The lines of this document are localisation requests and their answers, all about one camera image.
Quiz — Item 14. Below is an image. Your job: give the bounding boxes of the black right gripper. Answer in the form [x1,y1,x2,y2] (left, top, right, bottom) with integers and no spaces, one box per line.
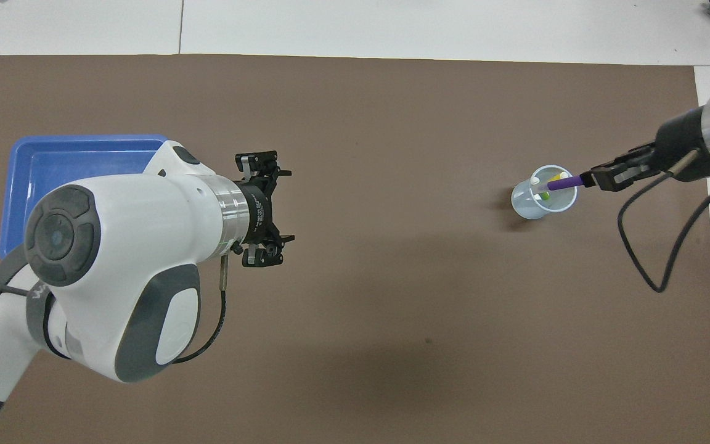
[581,110,710,193]

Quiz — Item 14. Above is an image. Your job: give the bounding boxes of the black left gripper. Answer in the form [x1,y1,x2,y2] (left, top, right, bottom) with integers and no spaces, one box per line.
[232,151,294,267]

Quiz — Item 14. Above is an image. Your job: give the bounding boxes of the yellow pen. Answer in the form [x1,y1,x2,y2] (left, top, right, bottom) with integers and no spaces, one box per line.
[540,173,571,202]

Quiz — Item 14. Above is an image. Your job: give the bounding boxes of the blue plastic tray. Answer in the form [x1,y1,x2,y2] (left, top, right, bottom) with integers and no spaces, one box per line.
[0,134,171,260]

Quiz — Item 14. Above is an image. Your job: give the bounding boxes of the clear plastic cup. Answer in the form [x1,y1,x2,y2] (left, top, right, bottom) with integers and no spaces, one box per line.
[510,165,577,221]

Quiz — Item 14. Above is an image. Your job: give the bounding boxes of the brown table mat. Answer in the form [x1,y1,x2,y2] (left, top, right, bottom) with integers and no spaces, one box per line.
[0,54,710,444]

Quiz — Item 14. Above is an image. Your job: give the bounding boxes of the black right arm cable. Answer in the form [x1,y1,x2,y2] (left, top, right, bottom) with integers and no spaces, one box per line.
[617,148,710,294]

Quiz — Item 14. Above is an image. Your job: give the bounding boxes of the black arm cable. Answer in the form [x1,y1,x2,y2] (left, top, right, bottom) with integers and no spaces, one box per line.
[0,254,229,364]
[617,148,710,294]

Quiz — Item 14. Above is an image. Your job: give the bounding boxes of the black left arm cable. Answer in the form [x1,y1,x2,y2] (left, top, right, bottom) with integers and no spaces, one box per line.
[0,254,229,364]

